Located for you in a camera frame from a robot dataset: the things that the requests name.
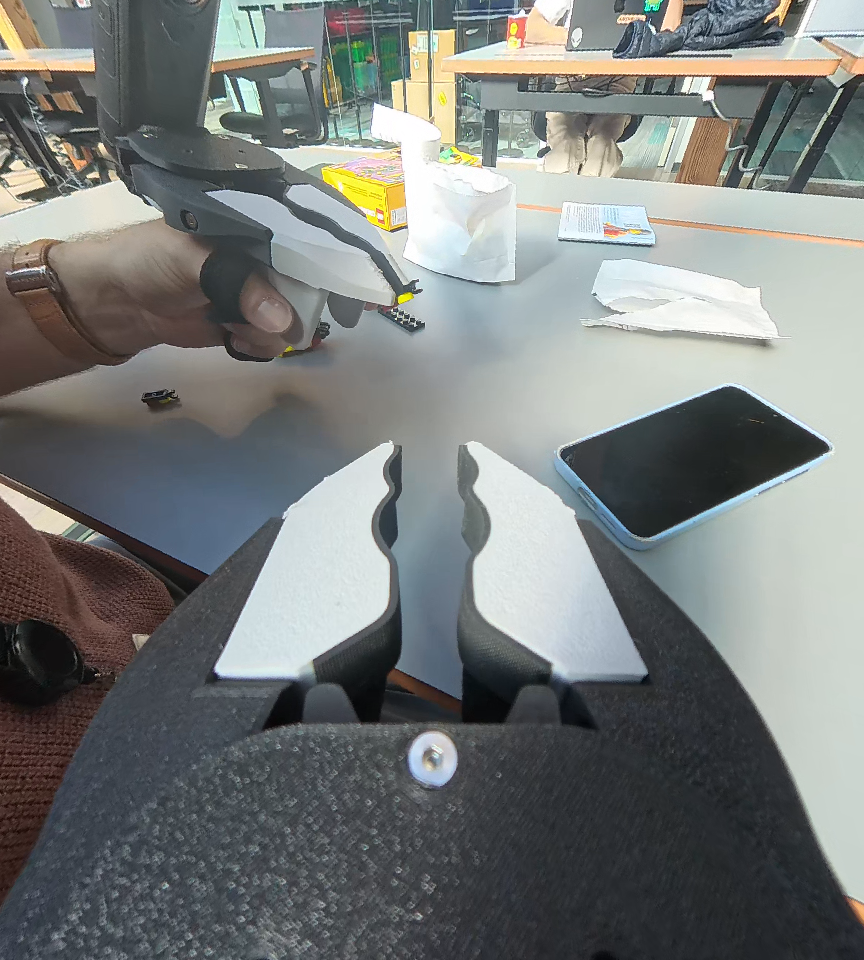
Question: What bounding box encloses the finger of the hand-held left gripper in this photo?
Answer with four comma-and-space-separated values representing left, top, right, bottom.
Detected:
204, 188, 400, 309
285, 180, 410, 297

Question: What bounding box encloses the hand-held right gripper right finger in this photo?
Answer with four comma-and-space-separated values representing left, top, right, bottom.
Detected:
456, 440, 652, 691

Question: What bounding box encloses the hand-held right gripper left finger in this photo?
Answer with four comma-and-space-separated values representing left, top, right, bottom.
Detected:
213, 441, 403, 688

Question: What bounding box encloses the black red yellow lego build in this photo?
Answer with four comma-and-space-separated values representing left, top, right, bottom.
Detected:
282, 323, 332, 358

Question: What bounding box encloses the torn printed white paper bag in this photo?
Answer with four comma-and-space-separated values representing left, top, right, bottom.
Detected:
369, 102, 520, 286

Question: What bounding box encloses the large plain white paper bag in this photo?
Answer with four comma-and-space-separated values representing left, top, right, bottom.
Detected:
582, 258, 781, 343

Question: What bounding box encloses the colourful cardboard lego box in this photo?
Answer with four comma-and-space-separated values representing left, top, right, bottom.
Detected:
321, 147, 481, 234

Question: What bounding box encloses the person's left hand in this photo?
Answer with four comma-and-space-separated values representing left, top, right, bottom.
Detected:
45, 219, 298, 364

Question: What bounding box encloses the grey top office desk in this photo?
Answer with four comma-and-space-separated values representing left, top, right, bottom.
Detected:
0, 45, 317, 151

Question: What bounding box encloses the black office chair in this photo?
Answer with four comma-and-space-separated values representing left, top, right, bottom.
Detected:
219, 8, 331, 148

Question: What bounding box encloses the black smartphone blue case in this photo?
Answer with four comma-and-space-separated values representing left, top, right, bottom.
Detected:
555, 384, 835, 552

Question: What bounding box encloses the white blue instruction leaflet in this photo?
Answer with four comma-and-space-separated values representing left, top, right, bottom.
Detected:
558, 201, 658, 249

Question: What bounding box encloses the wood edged desk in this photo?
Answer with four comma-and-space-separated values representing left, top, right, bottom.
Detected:
441, 33, 864, 193

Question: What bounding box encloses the dark blue jacket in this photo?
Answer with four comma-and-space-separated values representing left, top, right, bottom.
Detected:
612, 0, 785, 61

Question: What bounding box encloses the orange strap wristwatch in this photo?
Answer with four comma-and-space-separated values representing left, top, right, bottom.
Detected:
5, 240, 130, 369

